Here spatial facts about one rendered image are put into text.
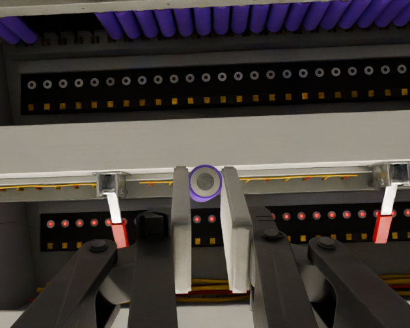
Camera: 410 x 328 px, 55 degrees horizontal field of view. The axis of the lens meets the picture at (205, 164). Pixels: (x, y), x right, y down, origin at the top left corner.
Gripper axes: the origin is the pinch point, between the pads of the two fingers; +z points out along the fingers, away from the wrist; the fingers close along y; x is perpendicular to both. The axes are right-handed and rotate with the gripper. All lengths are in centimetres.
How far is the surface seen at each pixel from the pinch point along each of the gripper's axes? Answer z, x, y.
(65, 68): 36.1, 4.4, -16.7
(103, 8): 24.6, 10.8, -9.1
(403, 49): 33.9, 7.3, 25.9
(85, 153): 18.6, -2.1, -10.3
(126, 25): 29.1, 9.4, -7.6
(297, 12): 27.0, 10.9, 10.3
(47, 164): 18.5, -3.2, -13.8
